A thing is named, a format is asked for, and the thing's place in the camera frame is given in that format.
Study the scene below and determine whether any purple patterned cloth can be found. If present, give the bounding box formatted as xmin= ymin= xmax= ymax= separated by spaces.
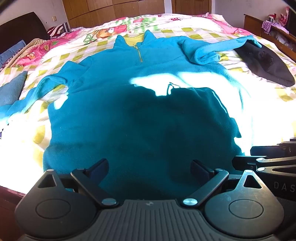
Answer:
xmin=261 ymin=21 xmax=276 ymax=34

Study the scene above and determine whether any blue pillow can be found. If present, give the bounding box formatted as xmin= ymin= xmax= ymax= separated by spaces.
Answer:
xmin=0 ymin=40 xmax=26 ymax=67

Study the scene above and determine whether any teal fleece zip pullover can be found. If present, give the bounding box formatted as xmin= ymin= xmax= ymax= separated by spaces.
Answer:
xmin=1 ymin=31 xmax=259 ymax=200

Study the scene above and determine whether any dark wooden headboard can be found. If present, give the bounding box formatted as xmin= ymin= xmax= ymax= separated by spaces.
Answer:
xmin=0 ymin=12 xmax=50 ymax=53

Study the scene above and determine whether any blue folded towel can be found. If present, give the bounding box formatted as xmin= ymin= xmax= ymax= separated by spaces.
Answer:
xmin=0 ymin=71 xmax=28 ymax=106

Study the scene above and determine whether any black monitor with pink cover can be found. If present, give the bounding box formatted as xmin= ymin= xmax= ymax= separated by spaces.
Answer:
xmin=279 ymin=6 xmax=296 ymax=36

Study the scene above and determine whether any red white striped pillow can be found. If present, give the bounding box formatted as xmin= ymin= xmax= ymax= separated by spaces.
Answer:
xmin=47 ymin=22 xmax=70 ymax=38

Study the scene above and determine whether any wooden side cabinet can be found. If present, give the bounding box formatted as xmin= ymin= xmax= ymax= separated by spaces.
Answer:
xmin=243 ymin=14 xmax=296 ymax=63

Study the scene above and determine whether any wooden wardrobe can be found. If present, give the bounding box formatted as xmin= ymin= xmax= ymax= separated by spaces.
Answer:
xmin=63 ymin=0 xmax=165 ymax=28

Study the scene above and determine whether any wooden door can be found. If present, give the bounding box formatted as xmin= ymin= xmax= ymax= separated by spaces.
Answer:
xmin=171 ymin=0 xmax=212 ymax=15

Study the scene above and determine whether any black folded garment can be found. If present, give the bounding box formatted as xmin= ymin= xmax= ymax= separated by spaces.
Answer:
xmin=235 ymin=40 xmax=295 ymax=87

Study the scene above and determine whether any checkered floral bed quilt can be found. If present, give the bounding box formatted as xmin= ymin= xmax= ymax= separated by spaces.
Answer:
xmin=1 ymin=14 xmax=295 ymax=194

